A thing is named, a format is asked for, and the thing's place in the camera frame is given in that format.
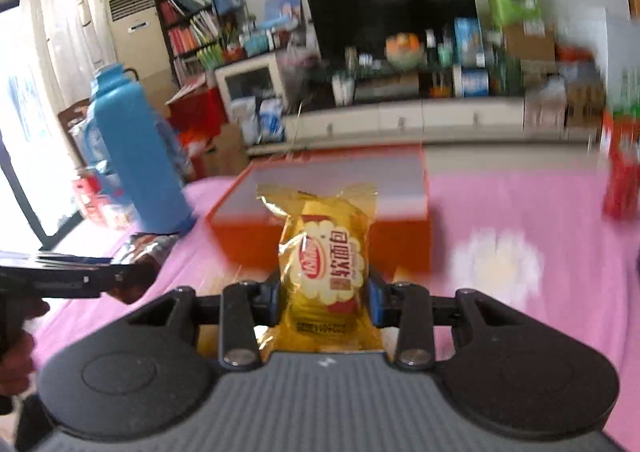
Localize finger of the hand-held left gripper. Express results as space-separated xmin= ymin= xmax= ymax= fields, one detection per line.
xmin=100 ymin=261 xmax=162 ymax=305

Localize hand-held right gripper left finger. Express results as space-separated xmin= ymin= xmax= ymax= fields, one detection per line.
xmin=127 ymin=273 xmax=282 ymax=373

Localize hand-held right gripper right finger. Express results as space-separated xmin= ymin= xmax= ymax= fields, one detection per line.
xmin=367 ymin=277 xmax=508 ymax=369

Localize silver snack packet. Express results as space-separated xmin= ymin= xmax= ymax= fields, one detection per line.
xmin=112 ymin=234 xmax=176 ymax=273

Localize yellow bread packet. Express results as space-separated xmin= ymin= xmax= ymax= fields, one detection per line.
xmin=256 ymin=183 xmax=386 ymax=365

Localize orange box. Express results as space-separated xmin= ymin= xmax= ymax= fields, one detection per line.
xmin=206 ymin=144 xmax=433 ymax=277

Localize person's left hand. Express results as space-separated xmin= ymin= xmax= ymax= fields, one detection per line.
xmin=0 ymin=301 xmax=52 ymax=416

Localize red white packages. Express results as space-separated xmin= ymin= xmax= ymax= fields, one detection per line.
xmin=72 ymin=177 xmax=136 ymax=230

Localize blue thermos flask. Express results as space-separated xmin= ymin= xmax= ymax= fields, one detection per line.
xmin=90 ymin=62 xmax=197 ymax=235

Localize white blue bag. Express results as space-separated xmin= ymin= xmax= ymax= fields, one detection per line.
xmin=231 ymin=98 xmax=261 ymax=145
xmin=259 ymin=99 xmax=287 ymax=143

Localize red storage box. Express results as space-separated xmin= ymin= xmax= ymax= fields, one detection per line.
xmin=167 ymin=86 xmax=228 ymax=140

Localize white television cabinet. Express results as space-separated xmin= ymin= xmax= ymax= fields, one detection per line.
xmin=247 ymin=96 xmax=606 ymax=157

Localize pink flowered tablecloth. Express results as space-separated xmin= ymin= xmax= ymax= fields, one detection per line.
xmin=30 ymin=164 xmax=640 ymax=438

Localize white microwave oven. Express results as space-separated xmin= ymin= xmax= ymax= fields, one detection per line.
xmin=215 ymin=54 xmax=286 ymax=110

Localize wide blue white carton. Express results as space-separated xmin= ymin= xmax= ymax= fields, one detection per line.
xmin=452 ymin=66 xmax=490 ymax=97

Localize white curtain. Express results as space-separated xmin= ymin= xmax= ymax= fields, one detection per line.
xmin=17 ymin=0 xmax=118 ymax=167

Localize beige standing air conditioner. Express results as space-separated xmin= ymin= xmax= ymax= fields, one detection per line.
xmin=107 ymin=0 xmax=173 ymax=82

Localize bowl of oranges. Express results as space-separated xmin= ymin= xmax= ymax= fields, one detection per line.
xmin=385 ymin=33 xmax=426 ymax=70

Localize tall blue carton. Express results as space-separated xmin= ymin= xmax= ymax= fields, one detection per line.
xmin=454 ymin=18 xmax=483 ymax=66

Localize red bottle with green label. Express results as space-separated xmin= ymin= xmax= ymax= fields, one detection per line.
xmin=601 ymin=66 xmax=640 ymax=221

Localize black bookshelf with books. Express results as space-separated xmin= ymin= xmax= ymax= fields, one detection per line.
xmin=142 ymin=0 xmax=246 ymax=82

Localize brown cardboard box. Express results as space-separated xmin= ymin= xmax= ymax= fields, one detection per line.
xmin=502 ymin=22 xmax=557 ymax=63

